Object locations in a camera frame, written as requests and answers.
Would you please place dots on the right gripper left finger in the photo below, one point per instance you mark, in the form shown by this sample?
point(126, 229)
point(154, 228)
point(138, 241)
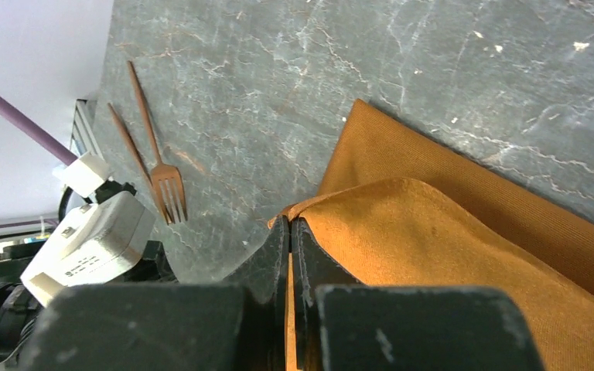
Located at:
point(235, 324)

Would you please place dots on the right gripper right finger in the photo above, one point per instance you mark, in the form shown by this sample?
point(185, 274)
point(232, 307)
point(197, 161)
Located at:
point(342, 324)

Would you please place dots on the orange cloth napkin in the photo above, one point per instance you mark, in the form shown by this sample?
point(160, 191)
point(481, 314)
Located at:
point(396, 208)

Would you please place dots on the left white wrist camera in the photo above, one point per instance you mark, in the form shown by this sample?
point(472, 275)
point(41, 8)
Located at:
point(93, 244)

